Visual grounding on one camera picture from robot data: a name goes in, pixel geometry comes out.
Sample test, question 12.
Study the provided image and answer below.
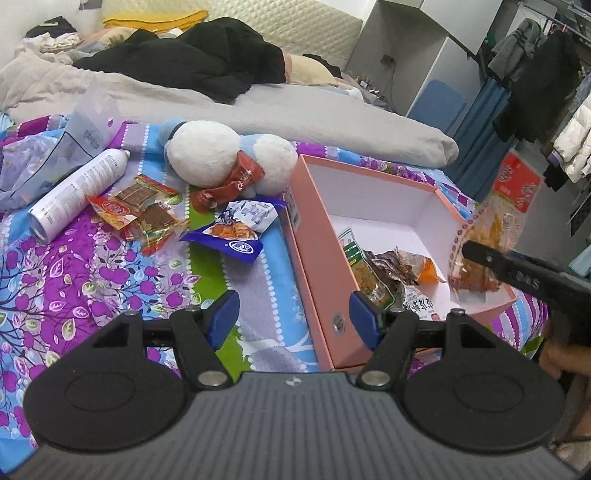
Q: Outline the pile of clothes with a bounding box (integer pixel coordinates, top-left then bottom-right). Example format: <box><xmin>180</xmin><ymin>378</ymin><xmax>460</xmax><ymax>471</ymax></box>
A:
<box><xmin>14</xmin><ymin>16</ymin><xmax>107</xmax><ymax>58</ymax></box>

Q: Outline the brown red candy packet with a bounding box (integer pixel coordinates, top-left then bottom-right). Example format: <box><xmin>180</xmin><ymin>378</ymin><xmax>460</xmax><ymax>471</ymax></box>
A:
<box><xmin>191</xmin><ymin>154</ymin><xmax>267</xmax><ymax>214</ymax></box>

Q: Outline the white spray can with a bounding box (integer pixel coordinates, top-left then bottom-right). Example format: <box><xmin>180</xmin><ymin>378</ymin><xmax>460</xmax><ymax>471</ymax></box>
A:
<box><xmin>28</xmin><ymin>148</ymin><xmax>131</xmax><ymax>241</ymax></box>

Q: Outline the purple floral blanket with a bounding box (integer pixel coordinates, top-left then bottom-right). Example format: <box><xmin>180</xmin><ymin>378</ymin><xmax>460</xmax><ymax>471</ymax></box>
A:
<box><xmin>0</xmin><ymin>113</ymin><xmax>555</xmax><ymax>462</ymax></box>

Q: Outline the yellow blanket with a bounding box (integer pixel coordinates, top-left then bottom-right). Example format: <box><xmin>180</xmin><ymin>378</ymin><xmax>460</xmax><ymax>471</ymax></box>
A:
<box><xmin>102</xmin><ymin>9</ymin><xmax>209</xmax><ymax>33</ymax></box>

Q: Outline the black hanging coat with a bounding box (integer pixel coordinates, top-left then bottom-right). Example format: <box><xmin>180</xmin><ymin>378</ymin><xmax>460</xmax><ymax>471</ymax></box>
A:
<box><xmin>492</xmin><ymin>30</ymin><xmax>583</xmax><ymax>144</ymax></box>

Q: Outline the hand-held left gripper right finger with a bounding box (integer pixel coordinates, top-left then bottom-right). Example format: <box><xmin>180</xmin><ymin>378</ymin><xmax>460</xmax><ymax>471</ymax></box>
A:
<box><xmin>349</xmin><ymin>290</ymin><xmax>502</xmax><ymax>391</ymax></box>

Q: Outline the grey hanging sweater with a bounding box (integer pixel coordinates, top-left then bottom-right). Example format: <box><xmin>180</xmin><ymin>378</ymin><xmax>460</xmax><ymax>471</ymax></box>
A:
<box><xmin>487</xmin><ymin>18</ymin><xmax>542</xmax><ymax>84</ymax></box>

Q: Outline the white plush toy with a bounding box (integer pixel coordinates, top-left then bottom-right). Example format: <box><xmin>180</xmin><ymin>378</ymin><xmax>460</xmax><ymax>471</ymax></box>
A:
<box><xmin>159</xmin><ymin>117</ymin><xmax>298</xmax><ymax>199</ymax></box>

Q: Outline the clear yellow chip packet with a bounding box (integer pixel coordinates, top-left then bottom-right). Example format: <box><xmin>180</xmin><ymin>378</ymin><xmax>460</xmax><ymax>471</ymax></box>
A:
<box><xmin>447</xmin><ymin>189</ymin><xmax>523</xmax><ymax>296</ymax></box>

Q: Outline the red wafer packet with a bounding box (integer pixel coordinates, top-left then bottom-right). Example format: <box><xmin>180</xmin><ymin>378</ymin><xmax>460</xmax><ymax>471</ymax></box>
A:
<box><xmin>87</xmin><ymin>195</ymin><xmax>139</xmax><ymax>230</ymax></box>
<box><xmin>122</xmin><ymin>205</ymin><xmax>191</xmax><ymax>257</ymax></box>
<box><xmin>113</xmin><ymin>174</ymin><xmax>185</xmax><ymax>213</ymax></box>

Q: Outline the white black printed snack packet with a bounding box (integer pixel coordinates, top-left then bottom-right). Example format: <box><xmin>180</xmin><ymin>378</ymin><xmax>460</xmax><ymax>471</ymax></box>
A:
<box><xmin>401</xmin><ymin>286</ymin><xmax>445</xmax><ymax>324</ymax></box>

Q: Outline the grey duvet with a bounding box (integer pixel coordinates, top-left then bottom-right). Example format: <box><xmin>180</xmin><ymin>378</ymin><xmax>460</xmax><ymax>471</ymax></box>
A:
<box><xmin>0</xmin><ymin>48</ymin><xmax>460</xmax><ymax>169</ymax></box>

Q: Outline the cream quilted headboard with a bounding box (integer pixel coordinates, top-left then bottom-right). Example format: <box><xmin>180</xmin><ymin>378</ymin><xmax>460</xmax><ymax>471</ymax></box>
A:
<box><xmin>99</xmin><ymin>0</ymin><xmax>363</xmax><ymax>58</ymax></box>

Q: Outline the beige pillow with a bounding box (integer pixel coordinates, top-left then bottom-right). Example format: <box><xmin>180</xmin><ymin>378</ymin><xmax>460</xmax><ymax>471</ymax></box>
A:
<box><xmin>284</xmin><ymin>54</ymin><xmax>340</xmax><ymax>87</ymax></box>

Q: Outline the white puffer jacket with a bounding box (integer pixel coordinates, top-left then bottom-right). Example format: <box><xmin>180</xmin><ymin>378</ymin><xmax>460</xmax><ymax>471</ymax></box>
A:
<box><xmin>551</xmin><ymin>99</ymin><xmax>591</xmax><ymax>184</ymax></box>

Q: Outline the orange snack packet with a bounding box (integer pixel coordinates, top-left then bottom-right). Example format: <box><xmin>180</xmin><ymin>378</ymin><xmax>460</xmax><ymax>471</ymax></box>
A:
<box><xmin>416</xmin><ymin>257</ymin><xmax>438</xmax><ymax>284</ymax></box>

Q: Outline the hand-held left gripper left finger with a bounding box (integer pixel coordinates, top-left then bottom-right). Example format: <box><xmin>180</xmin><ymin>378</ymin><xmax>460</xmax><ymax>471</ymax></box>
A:
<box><xmin>90</xmin><ymin>290</ymin><xmax>241</xmax><ymax>391</ymax></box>

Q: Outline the blue white snack packet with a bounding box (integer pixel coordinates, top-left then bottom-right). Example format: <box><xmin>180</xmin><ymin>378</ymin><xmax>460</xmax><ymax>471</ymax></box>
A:
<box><xmin>179</xmin><ymin>196</ymin><xmax>288</xmax><ymax>265</ymax></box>

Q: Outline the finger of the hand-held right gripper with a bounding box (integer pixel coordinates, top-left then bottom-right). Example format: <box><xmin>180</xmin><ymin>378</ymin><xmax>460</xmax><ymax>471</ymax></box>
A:
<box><xmin>462</xmin><ymin>240</ymin><xmax>518</xmax><ymax>284</ymax></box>

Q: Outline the blue curtain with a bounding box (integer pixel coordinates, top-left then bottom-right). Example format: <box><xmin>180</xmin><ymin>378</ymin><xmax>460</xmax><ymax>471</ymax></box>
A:
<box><xmin>445</xmin><ymin>76</ymin><xmax>520</xmax><ymax>199</ymax></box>

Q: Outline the row of small bottles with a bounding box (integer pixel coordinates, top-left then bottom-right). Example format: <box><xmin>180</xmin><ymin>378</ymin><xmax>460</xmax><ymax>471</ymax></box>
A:
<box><xmin>355</xmin><ymin>74</ymin><xmax>385</xmax><ymax>94</ymax></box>

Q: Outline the pink cardboard box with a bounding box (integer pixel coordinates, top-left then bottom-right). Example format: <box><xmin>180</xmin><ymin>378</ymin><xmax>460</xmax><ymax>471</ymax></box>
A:
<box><xmin>283</xmin><ymin>154</ymin><xmax>519</xmax><ymax>372</ymax></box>

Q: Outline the clear plastic bag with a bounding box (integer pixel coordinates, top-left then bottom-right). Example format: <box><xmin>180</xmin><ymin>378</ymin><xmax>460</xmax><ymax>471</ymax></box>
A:
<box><xmin>0</xmin><ymin>76</ymin><xmax>122</xmax><ymax>210</ymax></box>

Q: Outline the person's right hand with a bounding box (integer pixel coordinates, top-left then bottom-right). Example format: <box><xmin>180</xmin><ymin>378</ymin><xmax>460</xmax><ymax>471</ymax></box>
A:
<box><xmin>539</xmin><ymin>320</ymin><xmax>591</xmax><ymax>383</ymax></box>

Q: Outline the black garment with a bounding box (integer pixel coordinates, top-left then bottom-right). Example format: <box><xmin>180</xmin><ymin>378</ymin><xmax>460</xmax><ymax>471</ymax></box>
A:
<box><xmin>302</xmin><ymin>53</ymin><xmax>343</xmax><ymax>79</ymax></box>

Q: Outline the white wall cabinet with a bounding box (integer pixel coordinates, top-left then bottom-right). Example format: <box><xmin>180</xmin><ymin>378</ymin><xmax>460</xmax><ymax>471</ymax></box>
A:
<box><xmin>346</xmin><ymin>0</ymin><xmax>504</xmax><ymax>116</ymax></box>

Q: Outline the blue padded board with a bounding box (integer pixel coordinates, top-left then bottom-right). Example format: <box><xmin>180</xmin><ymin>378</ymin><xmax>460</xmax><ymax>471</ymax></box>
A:
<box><xmin>409</xmin><ymin>79</ymin><xmax>468</xmax><ymax>134</ymax></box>

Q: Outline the red printed box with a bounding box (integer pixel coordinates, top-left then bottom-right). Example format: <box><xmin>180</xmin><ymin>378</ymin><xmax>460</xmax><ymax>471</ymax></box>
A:
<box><xmin>492</xmin><ymin>152</ymin><xmax>542</xmax><ymax>214</ymax></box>

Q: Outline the brown silver snack packet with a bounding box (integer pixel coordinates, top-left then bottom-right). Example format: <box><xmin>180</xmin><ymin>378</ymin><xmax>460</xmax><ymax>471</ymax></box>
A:
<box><xmin>365</xmin><ymin>249</ymin><xmax>422</xmax><ymax>289</ymax></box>

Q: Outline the green snack packet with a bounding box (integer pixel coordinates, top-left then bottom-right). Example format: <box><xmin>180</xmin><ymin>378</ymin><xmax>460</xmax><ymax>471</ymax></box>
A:
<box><xmin>337</xmin><ymin>228</ymin><xmax>399</xmax><ymax>308</ymax></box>

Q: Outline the black jacket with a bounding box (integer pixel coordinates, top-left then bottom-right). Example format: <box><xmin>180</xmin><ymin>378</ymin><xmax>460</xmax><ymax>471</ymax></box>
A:
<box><xmin>73</xmin><ymin>17</ymin><xmax>287</xmax><ymax>104</ymax></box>

